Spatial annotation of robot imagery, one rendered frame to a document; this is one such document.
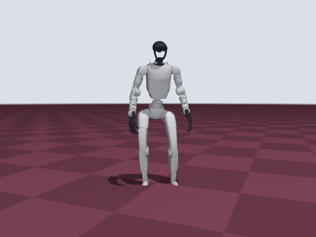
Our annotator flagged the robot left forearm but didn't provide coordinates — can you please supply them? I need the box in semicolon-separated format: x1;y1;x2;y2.
179;88;190;114

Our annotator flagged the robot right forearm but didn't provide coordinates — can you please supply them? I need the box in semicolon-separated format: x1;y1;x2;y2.
128;88;138;117

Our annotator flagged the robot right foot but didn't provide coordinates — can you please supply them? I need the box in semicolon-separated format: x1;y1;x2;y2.
142;180;149;186

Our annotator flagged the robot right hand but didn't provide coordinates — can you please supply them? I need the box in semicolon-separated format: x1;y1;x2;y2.
128;111;139;134

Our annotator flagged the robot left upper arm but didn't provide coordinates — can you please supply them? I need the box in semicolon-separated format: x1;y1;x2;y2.
171;66;184;95

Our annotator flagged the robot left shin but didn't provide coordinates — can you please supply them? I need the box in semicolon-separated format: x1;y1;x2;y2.
168;151;178;181

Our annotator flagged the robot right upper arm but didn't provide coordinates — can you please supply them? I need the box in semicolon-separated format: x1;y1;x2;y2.
133;66;148;97

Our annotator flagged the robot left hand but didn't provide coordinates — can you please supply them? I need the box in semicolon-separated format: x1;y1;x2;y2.
185;109;192;132

